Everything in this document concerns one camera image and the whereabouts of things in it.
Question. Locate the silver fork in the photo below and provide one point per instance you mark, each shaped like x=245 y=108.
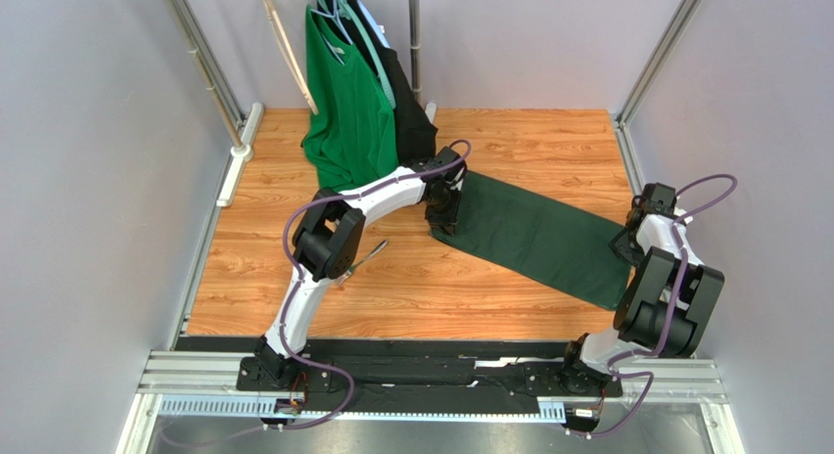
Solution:
x=340 y=281

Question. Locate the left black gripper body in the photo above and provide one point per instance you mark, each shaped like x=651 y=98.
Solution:
x=444 y=212

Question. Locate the white corner pole bracket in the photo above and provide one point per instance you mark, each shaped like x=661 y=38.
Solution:
x=240 y=155

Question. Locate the dark green cloth napkin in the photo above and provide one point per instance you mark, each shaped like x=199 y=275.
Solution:
x=556 y=244

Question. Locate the metal rack pole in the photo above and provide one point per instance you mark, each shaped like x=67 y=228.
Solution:
x=415 y=47

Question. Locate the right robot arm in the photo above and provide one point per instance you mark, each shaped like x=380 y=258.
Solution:
x=667 y=304

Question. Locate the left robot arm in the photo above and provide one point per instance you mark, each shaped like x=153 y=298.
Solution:
x=321 y=240

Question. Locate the teal clothes hanger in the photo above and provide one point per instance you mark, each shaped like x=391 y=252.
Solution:
x=350 y=19

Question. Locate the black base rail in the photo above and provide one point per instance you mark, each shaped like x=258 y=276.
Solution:
x=432 y=377

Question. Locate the green t-shirt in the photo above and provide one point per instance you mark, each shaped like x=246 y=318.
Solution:
x=351 y=140

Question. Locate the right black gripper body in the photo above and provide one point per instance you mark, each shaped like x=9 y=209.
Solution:
x=624 y=246

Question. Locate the black t-shirt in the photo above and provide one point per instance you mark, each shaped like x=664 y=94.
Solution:
x=415 y=136

